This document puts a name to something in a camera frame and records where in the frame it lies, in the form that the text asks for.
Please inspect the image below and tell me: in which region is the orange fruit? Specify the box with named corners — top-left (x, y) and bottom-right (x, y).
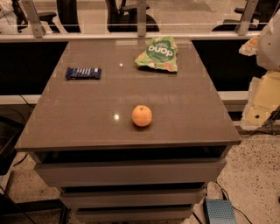
top-left (131, 105), bottom-right (152, 127)

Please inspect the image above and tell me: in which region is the blue perforated box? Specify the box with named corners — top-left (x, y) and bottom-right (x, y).
top-left (204, 199), bottom-right (237, 224)

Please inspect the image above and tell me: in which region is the grey drawer cabinet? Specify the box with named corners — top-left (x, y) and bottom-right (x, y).
top-left (17, 39), bottom-right (241, 223)

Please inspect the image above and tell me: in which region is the black office chair left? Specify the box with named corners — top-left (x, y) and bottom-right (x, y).
top-left (11, 0), bottom-right (60, 33)

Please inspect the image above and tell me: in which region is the blue rxbar blueberry bar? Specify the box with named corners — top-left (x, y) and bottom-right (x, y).
top-left (66, 67), bottom-right (102, 80)

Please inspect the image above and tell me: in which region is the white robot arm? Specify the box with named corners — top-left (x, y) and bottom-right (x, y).
top-left (256, 10), bottom-right (280, 71)

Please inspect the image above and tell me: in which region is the black office chair right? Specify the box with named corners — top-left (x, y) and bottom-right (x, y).
top-left (213, 0), bottom-right (280, 32)

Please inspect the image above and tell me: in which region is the green snack chip bag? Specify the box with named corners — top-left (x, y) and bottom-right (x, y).
top-left (135, 36), bottom-right (178, 73)

